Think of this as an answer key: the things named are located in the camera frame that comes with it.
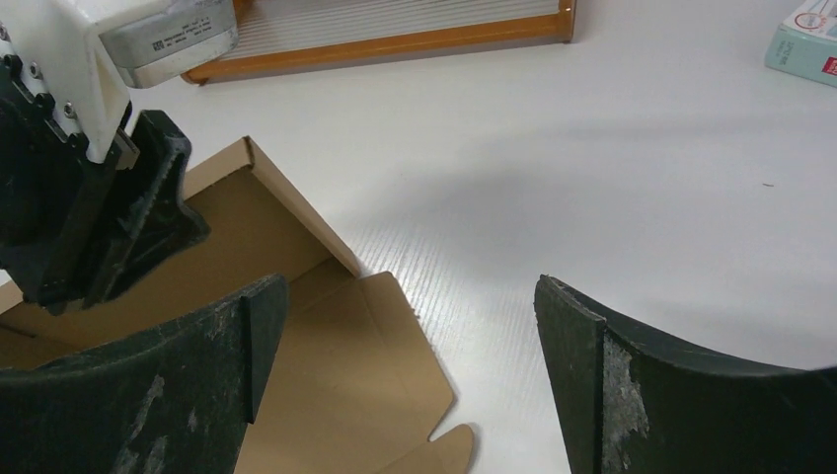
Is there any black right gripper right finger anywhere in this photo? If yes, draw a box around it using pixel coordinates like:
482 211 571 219
534 275 836 473

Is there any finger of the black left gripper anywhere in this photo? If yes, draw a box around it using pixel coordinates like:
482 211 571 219
81 110 210 308

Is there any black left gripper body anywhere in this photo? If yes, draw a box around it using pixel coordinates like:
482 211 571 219
1 61 131 314

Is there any brown cardboard box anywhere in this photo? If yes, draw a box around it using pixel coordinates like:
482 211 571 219
1 137 475 473

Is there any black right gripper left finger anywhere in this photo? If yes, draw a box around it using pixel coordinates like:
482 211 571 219
1 275 288 473

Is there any orange wooden shelf rack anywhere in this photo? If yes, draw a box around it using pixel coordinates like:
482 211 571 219
182 1 576 85

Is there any white teal small carton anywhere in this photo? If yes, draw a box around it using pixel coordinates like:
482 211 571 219
764 0 836 88

